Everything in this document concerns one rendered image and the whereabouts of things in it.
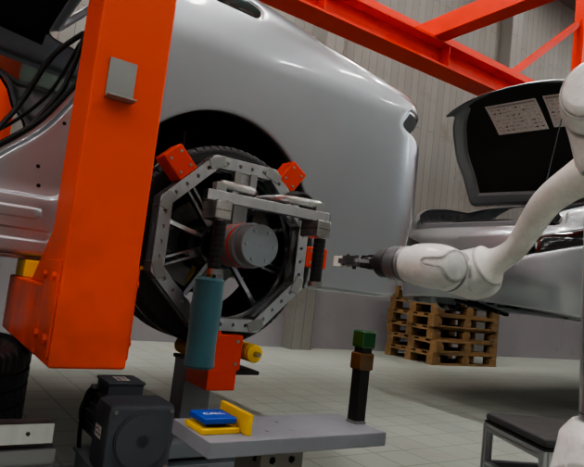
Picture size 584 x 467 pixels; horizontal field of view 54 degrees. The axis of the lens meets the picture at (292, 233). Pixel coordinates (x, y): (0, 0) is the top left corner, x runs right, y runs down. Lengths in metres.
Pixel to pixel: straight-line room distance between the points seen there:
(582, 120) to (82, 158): 0.93
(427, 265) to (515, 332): 9.18
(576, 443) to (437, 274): 0.53
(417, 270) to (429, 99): 7.67
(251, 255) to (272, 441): 0.68
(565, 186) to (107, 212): 0.92
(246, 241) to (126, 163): 0.51
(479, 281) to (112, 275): 0.85
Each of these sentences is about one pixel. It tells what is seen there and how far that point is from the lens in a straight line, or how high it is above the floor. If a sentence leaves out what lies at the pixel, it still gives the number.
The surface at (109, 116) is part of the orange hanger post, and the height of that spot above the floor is 1.06.
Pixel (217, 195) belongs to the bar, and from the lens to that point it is 1.58.
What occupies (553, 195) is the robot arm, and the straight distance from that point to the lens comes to 1.22.
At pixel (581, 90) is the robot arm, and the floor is 1.07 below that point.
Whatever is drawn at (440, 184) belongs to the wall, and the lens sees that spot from 8.94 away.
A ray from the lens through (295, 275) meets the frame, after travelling 1.94.
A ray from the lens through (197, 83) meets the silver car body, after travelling 2.00.
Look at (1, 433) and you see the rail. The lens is 1.38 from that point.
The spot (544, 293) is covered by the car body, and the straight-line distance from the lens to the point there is 3.90.
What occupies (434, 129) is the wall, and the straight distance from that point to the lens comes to 8.95.
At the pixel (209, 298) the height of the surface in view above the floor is 0.68.
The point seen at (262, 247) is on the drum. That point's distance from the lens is 1.70.
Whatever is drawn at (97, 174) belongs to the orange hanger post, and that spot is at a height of 0.93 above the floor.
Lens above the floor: 0.74
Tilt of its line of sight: 5 degrees up
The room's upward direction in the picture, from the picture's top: 7 degrees clockwise
